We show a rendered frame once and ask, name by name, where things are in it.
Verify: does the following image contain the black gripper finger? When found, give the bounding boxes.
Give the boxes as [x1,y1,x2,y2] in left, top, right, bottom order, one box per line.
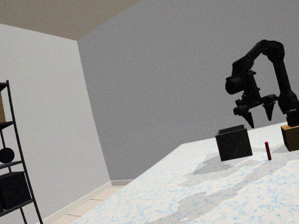
[262,102,276,121]
[239,112,254,128]

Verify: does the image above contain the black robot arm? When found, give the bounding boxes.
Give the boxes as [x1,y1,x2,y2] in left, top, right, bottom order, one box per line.
[225,40,299,127]

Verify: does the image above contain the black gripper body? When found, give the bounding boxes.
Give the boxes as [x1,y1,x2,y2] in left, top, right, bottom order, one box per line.
[233,86,278,115]

